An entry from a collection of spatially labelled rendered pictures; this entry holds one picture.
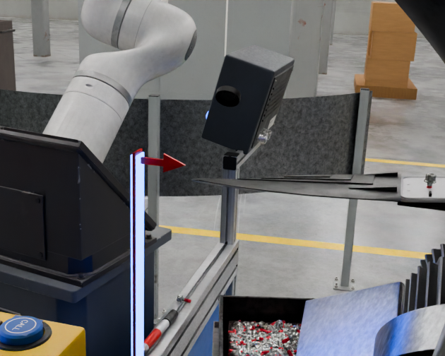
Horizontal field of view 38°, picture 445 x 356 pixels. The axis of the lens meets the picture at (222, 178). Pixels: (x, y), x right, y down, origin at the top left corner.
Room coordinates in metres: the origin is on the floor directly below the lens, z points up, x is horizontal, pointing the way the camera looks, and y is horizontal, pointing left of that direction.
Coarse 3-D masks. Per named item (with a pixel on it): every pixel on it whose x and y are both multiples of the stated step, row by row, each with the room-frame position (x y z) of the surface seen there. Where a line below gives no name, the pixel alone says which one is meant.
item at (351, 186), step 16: (288, 176) 0.73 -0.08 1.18; (304, 176) 0.72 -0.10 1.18; (320, 176) 0.72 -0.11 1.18; (336, 176) 0.72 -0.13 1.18; (352, 176) 0.72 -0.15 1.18; (368, 176) 0.72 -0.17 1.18; (384, 176) 0.72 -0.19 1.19; (400, 176) 0.71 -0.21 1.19; (272, 192) 0.65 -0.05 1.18; (288, 192) 0.64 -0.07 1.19; (304, 192) 0.64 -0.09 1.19; (320, 192) 0.65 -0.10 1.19; (336, 192) 0.65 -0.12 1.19; (352, 192) 0.65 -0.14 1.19; (368, 192) 0.65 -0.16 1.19; (384, 192) 0.65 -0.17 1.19; (400, 192) 0.66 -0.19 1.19
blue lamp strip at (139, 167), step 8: (136, 160) 0.75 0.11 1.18; (136, 168) 0.75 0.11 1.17; (136, 176) 0.75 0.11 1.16; (136, 184) 0.75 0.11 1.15; (136, 192) 0.75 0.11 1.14; (136, 200) 0.75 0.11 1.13; (136, 208) 0.75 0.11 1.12; (136, 216) 0.75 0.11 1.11; (136, 224) 0.75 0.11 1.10; (136, 232) 0.75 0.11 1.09; (136, 240) 0.75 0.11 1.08; (136, 248) 0.75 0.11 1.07; (136, 256) 0.75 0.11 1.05; (136, 264) 0.75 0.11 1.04; (136, 272) 0.75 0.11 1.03; (136, 280) 0.75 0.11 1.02; (136, 288) 0.75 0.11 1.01; (136, 296) 0.75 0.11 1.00; (136, 304) 0.75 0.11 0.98; (136, 312) 0.75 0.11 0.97; (136, 320) 0.75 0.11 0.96; (136, 328) 0.75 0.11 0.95; (136, 336) 0.75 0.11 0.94; (136, 344) 0.75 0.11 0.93; (136, 352) 0.75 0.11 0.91
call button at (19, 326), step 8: (8, 320) 0.53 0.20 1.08; (16, 320) 0.53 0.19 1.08; (24, 320) 0.54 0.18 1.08; (32, 320) 0.54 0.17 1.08; (40, 320) 0.54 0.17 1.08; (0, 328) 0.52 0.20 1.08; (8, 328) 0.52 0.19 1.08; (16, 328) 0.52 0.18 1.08; (24, 328) 0.52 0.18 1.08; (32, 328) 0.52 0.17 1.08; (40, 328) 0.52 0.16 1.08; (0, 336) 0.51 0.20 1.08; (8, 336) 0.51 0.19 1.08; (16, 336) 0.51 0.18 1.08; (24, 336) 0.51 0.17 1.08; (32, 336) 0.51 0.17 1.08; (40, 336) 0.52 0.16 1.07; (8, 344) 0.51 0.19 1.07; (16, 344) 0.51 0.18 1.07; (24, 344) 0.51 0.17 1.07
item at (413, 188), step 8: (408, 176) 0.72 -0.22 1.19; (416, 176) 0.72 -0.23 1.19; (424, 176) 0.72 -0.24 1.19; (440, 176) 0.71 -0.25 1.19; (408, 184) 0.69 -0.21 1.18; (416, 184) 0.69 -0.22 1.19; (424, 184) 0.69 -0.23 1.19; (432, 184) 0.69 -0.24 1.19; (440, 184) 0.68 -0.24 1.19; (408, 192) 0.66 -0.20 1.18; (416, 192) 0.66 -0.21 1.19; (424, 192) 0.66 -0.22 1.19; (432, 192) 0.66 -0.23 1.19; (440, 192) 0.66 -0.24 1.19; (400, 200) 0.64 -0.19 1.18; (408, 200) 0.64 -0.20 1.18; (416, 200) 0.64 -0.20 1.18; (424, 200) 0.63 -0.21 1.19; (432, 200) 0.63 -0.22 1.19; (440, 200) 0.63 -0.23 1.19
